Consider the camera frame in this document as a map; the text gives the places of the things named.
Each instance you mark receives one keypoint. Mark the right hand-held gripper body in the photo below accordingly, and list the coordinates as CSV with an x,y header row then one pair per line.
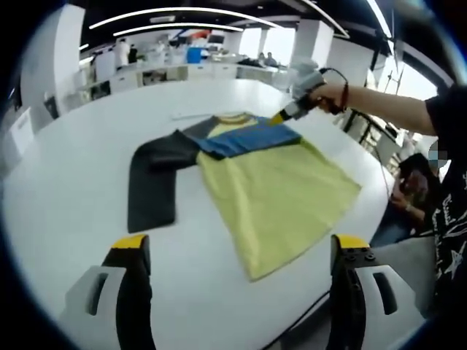
x,y
308,84

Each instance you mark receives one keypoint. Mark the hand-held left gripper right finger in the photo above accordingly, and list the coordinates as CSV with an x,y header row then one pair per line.
x,y
350,291

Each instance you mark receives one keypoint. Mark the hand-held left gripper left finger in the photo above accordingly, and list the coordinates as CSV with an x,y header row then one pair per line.
x,y
126,291

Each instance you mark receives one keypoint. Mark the yellow long-sleeved garment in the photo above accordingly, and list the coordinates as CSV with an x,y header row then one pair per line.
x,y
277,197

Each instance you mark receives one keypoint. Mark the person's right hand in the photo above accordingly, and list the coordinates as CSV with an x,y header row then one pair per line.
x,y
333,96

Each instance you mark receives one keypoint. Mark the white square column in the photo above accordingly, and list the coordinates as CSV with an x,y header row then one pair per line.
x,y
54,58
313,43

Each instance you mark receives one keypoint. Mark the dark clothes pile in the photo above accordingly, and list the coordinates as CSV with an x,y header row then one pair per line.
x,y
250,62

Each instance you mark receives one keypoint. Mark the ceiling light strip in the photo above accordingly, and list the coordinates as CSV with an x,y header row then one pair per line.
x,y
381,18
175,25
175,10

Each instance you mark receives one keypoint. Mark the blue plastic bin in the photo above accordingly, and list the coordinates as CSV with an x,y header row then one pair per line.
x,y
194,55

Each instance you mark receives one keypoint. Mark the white counter row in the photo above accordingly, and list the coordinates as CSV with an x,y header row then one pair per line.
x,y
175,74

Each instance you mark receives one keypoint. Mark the operator in black shirt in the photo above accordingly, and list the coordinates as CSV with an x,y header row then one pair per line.
x,y
450,204

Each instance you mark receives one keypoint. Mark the white cabinet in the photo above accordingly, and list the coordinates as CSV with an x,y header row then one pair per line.
x,y
22,131

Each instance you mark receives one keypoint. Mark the black panel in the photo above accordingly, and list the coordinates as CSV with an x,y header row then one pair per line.
x,y
51,105

